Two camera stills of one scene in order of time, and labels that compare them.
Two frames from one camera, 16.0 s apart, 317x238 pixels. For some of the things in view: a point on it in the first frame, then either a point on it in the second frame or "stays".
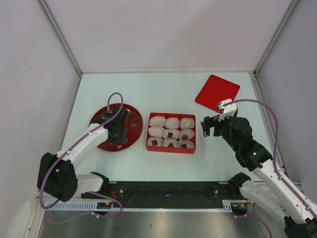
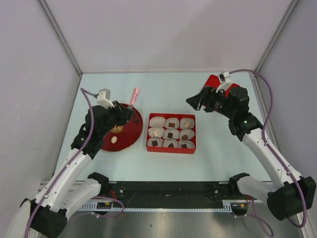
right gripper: [213, 121] -> [205, 97]
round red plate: [134, 129] stays
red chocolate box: [171, 133] stays
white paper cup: [157, 121] stays
